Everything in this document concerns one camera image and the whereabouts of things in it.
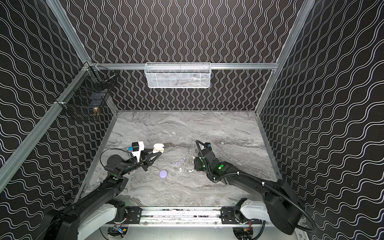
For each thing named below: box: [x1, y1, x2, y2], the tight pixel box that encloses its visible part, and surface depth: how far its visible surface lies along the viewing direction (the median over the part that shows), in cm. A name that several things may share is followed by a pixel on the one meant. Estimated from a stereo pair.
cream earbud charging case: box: [152, 143, 165, 153], surface depth 72 cm
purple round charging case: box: [159, 169, 168, 179], surface depth 89 cm
